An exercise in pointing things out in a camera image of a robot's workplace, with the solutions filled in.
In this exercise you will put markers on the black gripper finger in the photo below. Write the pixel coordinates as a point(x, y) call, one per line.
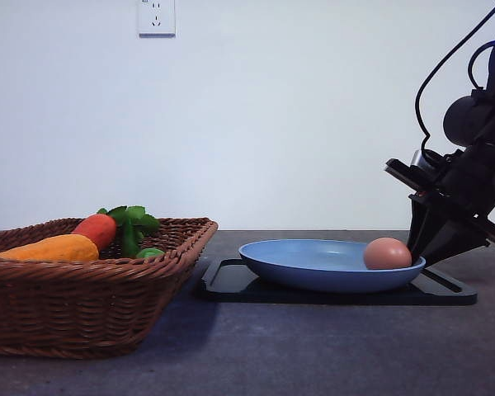
point(441, 231)

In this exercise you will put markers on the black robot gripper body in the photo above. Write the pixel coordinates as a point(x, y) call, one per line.
point(468, 186)

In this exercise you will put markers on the brown egg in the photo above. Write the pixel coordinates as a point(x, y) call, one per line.
point(386, 254)

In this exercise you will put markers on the blue plate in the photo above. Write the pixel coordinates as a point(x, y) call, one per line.
point(319, 266)

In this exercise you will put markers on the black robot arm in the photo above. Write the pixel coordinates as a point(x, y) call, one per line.
point(470, 120)

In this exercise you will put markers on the brown wicker basket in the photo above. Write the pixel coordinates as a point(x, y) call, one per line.
point(94, 308)

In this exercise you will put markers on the black rectangular tray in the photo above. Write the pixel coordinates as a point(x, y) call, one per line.
point(228, 281)

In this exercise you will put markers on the green toy leafy vegetable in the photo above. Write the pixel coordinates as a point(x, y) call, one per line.
point(133, 222)

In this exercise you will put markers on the red-orange toy carrot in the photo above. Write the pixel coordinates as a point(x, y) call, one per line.
point(101, 227)

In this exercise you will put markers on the yellow-orange toy vegetable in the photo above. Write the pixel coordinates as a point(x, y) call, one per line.
point(69, 247)

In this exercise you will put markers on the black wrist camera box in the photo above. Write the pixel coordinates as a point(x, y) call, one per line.
point(429, 171)

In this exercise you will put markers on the black cable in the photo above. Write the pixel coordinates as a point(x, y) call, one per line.
point(479, 49)

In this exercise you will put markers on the white wall power outlet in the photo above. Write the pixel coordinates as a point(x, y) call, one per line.
point(155, 19)

